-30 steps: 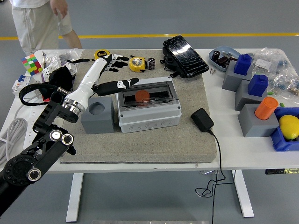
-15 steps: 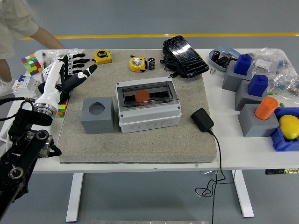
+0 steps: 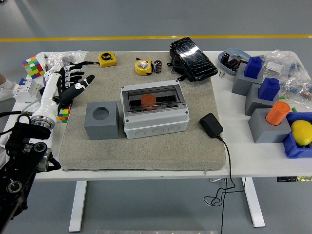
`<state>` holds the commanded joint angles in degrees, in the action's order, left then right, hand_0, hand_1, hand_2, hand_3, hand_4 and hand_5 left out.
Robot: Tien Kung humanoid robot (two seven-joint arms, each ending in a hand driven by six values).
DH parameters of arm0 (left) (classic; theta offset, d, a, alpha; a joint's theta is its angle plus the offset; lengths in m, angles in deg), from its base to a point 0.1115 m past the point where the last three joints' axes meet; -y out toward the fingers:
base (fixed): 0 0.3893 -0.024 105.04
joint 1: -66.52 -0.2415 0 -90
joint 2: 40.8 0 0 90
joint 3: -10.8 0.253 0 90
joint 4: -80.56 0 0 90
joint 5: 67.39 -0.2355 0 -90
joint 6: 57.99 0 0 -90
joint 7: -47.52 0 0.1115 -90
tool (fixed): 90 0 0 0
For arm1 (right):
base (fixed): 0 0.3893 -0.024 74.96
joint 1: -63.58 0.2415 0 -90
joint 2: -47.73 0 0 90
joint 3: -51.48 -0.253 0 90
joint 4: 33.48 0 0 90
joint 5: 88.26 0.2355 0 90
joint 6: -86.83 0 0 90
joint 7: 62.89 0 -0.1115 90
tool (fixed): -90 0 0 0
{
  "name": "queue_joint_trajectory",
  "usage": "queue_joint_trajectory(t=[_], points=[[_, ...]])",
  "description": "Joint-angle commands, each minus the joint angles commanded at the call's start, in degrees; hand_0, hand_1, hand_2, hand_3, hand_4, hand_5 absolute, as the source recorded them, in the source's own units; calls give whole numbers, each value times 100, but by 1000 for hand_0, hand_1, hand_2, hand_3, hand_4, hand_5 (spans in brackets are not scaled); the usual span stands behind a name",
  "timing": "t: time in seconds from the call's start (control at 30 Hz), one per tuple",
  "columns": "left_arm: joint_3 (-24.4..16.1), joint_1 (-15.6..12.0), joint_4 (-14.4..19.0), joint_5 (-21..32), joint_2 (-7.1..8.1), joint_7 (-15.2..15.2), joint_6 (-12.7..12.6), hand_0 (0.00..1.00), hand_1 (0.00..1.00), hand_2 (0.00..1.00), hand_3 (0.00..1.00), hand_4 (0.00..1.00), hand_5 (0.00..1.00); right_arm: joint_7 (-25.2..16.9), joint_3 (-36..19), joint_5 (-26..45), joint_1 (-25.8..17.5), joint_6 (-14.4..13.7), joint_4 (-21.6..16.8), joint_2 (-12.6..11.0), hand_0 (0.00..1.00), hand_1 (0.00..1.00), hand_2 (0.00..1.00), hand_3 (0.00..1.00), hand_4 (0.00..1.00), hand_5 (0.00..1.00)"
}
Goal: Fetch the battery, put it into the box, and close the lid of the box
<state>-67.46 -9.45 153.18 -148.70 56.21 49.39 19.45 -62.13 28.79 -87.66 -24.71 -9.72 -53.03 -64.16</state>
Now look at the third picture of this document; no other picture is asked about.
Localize white power cable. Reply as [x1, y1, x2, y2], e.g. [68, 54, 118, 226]
[0, 98, 42, 169]

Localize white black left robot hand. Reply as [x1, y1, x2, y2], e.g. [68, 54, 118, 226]
[30, 62, 96, 129]

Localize small colourful puzzle cube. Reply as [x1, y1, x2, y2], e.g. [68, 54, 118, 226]
[56, 104, 72, 124]

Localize blue plastic block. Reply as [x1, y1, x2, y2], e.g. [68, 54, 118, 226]
[244, 56, 264, 80]
[258, 78, 281, 101]

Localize yellow lemon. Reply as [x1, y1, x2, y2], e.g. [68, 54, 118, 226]
[291, 119, 312, 147]

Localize black power adapter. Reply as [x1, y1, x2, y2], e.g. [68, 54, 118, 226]
[199, 112, 224, 138]

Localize grey holder block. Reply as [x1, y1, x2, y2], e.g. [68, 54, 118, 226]
[245, 82, 281, 117]
[248, 108, 293, 144]
[231, 63, 265, 97]

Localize light blue tray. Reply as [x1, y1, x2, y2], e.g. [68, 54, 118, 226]
[217, 47, 253, 76]

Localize brown electronic parts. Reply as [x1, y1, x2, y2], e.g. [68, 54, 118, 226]
[226, 55, 244, 71]

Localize clear bag of parts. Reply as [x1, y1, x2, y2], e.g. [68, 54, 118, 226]
[262, 50, 305, 76]
[280, 73, 312, 103]

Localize yellow square tape measure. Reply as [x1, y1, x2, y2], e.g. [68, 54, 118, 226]
[73, 52, 117, 68]

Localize grey-brown mat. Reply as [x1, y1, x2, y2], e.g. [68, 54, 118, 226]
[59, 50, 227, 171]

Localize grey electrical box clear lid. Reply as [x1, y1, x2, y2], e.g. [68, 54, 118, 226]
[120, 79, 190, 139]

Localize clear plastic bag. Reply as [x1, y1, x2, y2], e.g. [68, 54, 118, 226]
[47, 50, 87, 74]

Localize grey block with round hole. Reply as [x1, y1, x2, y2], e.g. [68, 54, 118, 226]
[84, 101, 120, 141]

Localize black adapter cord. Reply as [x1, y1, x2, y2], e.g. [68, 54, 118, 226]
[203, 135, 246, 234]

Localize orange cylinder battery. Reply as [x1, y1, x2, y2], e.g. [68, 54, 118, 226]
[140, 94, 157, 109]
[265, 101, 292, 126]

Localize blue storage bin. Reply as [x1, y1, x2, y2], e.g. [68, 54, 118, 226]
[282, 112, 312, 159]

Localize white shoe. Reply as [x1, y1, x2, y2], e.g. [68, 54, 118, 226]
[0, 81, 16, 102]

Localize white circuit breaker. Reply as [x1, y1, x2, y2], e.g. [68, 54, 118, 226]
[12, 78, 43, 103]

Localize black glossy case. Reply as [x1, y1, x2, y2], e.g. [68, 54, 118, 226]
[167, 36, 219, 82]

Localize black table control panel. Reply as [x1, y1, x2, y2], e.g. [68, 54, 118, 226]
[276, 175, 312, 183]

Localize white table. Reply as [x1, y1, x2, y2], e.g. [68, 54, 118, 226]
[0, 50, 312, 232]

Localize large colourful puzzle cube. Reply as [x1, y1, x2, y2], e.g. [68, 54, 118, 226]
[21, 56, 46, 79]

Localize yellow chrome tape measure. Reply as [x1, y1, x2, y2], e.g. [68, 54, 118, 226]
[135, 59, 154, 76]

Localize white purple card box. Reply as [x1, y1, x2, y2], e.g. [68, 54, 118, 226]
[43, 68, 55, 84]

